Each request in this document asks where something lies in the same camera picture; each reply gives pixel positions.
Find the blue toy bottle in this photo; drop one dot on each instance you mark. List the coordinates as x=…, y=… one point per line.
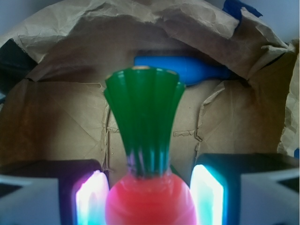
x=190, y=70

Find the blue tape piece right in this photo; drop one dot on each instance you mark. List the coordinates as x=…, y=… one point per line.
x=233, y=8

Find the black tape piece lower right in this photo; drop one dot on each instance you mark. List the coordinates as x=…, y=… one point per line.
x=15, y=64

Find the brown paper bag tray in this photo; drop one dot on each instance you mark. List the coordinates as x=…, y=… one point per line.
x=59, y=110

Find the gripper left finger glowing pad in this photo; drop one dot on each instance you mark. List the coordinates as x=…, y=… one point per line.
x=53, y=192

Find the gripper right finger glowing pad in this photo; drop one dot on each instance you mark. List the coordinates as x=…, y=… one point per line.
x=246, y=189

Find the orange toy carrot green top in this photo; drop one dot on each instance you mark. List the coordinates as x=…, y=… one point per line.
x=144, y=101

